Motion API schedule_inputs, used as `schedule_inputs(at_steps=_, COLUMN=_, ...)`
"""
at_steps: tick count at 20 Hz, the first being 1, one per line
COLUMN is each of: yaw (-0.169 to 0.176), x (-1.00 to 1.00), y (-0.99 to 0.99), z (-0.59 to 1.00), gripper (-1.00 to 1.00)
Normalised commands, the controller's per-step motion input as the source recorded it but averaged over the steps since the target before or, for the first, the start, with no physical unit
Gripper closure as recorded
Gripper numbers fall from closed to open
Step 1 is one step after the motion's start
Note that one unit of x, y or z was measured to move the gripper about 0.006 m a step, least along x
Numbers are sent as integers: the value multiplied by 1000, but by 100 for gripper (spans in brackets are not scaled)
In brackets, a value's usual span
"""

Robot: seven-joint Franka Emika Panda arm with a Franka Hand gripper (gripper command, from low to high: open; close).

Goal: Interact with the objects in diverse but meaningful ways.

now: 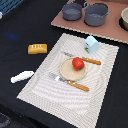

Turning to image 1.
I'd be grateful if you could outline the light blue toy house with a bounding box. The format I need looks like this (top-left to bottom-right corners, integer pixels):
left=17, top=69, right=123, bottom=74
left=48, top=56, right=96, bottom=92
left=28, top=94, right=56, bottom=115
left=84, top=36, right=99, bottom=53

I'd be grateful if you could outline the yellow toy bread loaf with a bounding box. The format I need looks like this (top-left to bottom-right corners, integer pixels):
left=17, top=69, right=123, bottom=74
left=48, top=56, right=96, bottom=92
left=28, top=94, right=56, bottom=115
left=28, top=44, right=47, bottom=54

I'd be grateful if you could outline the white toy fish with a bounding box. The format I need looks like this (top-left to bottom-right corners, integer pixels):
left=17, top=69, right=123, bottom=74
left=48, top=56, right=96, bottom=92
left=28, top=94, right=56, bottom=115
left=10, top=71, right=34, bottom=83

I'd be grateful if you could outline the round wooden plate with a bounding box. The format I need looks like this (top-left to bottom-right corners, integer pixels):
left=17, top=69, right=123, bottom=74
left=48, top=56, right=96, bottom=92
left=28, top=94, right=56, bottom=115
left=59, top=58, right=87, bottom=81

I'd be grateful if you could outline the beige woven placemat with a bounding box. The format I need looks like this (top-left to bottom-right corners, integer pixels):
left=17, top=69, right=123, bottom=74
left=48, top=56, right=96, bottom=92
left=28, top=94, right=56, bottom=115
left=18, top=34, right=119, bottom=128

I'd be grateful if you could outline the small grey pot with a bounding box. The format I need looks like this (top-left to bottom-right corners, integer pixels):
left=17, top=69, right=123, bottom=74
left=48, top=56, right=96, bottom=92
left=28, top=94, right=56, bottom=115
left=62, top=3, right=82, bottom=21

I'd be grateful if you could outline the large grey pot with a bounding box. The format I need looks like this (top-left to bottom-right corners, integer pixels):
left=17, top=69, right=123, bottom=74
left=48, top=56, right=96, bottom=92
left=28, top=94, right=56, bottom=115
left=84, top=2, right=110, bottom=27

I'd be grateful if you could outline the beige bowl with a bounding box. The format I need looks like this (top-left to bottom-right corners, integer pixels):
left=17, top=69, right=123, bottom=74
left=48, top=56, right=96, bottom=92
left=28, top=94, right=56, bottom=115
left=121, top=7, right=128, bottom=30

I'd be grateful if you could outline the fork with wooden handle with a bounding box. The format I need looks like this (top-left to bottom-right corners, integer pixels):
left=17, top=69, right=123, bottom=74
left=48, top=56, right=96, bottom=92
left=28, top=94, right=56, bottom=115
left=49, top=73, right=89, bottom=91

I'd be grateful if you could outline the knife with wooden handle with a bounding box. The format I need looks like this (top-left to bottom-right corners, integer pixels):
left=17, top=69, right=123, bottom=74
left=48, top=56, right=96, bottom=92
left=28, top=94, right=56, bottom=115
left=61, top=51, right=101, bottom=65

